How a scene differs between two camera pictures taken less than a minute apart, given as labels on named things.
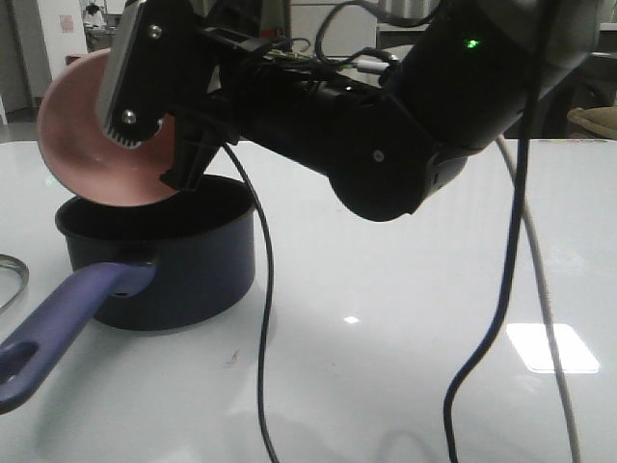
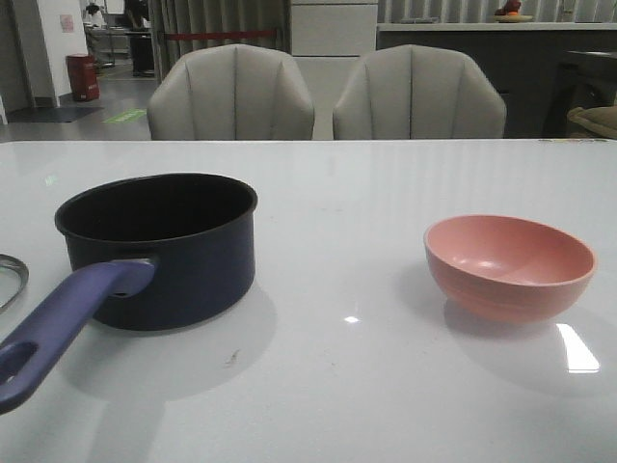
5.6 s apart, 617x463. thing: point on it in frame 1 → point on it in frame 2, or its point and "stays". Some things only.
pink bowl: [80, 153] → [506, 269]
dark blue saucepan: [180, 262] stays
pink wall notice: [67, 23] stays
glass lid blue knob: [14, 277] stays
